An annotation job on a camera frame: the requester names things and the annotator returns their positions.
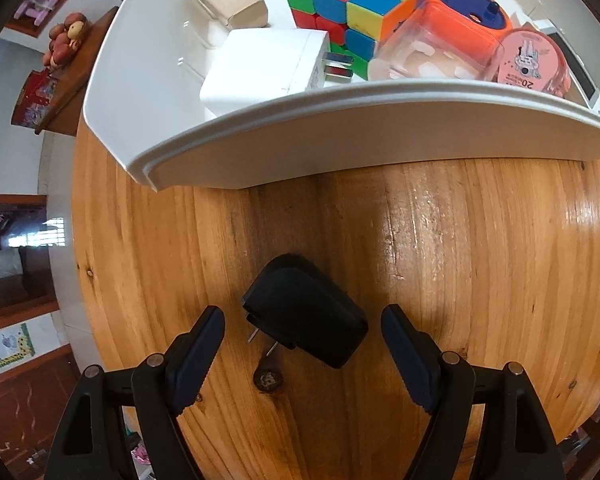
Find white power adapter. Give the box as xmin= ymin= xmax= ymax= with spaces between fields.
xmin=199 ymin=28 xmax=353 ymax=116

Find pink dumbbells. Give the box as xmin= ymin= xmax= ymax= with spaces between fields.
xmin=14 ymin=0 xmax=60 ymax=27

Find wooden round table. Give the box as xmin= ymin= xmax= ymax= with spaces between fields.
xmin=72 ymin=126 xmax=600 ymax=479

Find orange round tape measure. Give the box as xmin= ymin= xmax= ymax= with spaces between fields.
xmin=417 ymin=0 xmax=512 ymax=62

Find clear plastic small box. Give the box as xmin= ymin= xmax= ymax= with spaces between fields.
xmin=367 ymin=1 xmax=503 ymax=81

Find beige small box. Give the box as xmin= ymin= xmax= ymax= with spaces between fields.
xmin=198 ymin=0 xmax=268 ymax=29

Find wooden side cabinet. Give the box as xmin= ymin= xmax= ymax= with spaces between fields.
xmin=34 ymin=6 xmax=118 ymax=136

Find black power adapter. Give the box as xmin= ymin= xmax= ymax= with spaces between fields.
xmin=242 ymin=254 xmax=368 ymax=370

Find white children's digital camera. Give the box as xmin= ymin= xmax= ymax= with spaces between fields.
xmin=532 ymin=20 xmax=600 ymax=115

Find white plastic storage bin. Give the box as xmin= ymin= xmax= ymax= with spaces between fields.
xmin=83 ymin=0 xmax=600 ymax=191

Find multicolour Rubik's cube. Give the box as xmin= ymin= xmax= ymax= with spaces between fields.
xmin=287 ymin=0 xmax=418 ymax=80

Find pink correction tape dispenser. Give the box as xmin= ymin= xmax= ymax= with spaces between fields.
xmin=493 ymin=24 xmax=571 ymax=98

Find fruit bowl with apples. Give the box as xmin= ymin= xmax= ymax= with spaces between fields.
xmin=42 ymin=12 xmax=91 ymax=70

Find red round tin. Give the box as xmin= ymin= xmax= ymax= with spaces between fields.
xmin=10 ymin=70 xmax=58 ymax=129

